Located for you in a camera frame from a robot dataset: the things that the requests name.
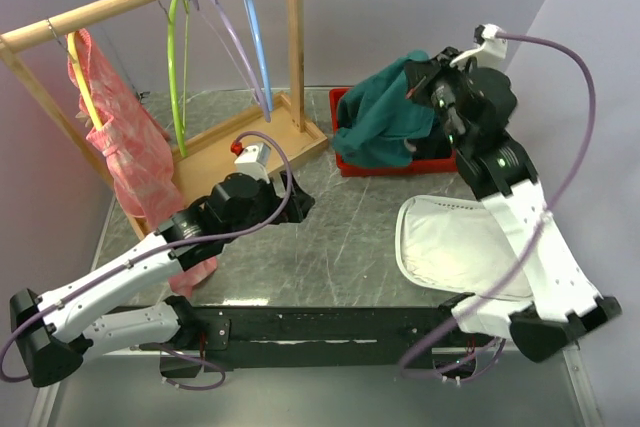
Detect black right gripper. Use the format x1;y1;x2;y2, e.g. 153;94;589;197
404;47;477;152

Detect teal green shorts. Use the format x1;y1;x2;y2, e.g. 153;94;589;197
332;50;437;169

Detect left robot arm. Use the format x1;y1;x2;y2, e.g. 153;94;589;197
10;173;315;387

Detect red plastic bin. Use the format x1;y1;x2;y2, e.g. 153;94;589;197
328;87;457;177

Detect black garment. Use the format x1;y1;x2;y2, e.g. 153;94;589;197
404;123;453;162

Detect blue plastic hanger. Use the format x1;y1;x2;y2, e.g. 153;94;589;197
243;0;273;116

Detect wooden clothes rack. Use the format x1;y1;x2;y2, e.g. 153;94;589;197
0;0;330;243

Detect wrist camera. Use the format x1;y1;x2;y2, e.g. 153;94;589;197
234;142;271;184
449;24;508;68

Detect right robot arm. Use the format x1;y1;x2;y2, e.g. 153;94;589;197
399;49;622;369

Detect yellow plastic hanger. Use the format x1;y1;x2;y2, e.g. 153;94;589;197
66;33;103;130

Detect pink patterned garment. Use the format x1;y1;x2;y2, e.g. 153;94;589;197
67;29;219;298

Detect white mesh tray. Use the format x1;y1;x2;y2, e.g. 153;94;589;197
394;195;517;294

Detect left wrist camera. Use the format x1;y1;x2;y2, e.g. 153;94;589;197
234;142;271;184

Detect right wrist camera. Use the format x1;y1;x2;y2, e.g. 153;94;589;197
449;24;508;68

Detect green plastic hanger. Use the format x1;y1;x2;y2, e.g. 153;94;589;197
167;0;190;157

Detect purple plastic hanger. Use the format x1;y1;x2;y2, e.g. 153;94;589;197
192;0;271;123

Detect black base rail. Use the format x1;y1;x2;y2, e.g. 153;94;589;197
163;302;450;371

